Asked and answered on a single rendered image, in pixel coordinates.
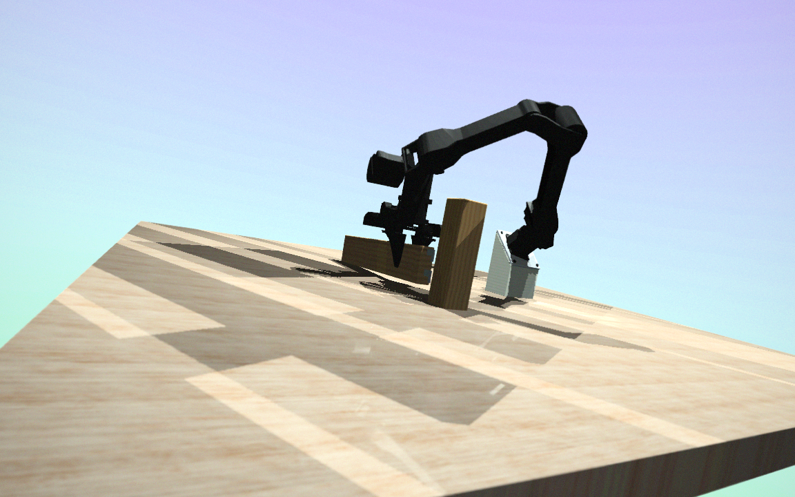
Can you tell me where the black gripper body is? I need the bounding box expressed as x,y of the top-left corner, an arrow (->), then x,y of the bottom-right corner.
363,190 -> 442,239

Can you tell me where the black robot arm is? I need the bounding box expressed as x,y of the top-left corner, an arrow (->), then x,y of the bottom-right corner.
366,99 -> 588,261

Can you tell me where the dark brown wooden rail with steel hooks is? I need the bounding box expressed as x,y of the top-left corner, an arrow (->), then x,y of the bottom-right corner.
341,235 -> 435,285

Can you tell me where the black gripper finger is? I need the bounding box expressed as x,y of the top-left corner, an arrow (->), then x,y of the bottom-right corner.
411,235 -> 436,246
382,230 -> 406,268

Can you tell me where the brown wooden post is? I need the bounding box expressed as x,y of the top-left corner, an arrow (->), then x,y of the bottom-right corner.
427,197 -> 488,311

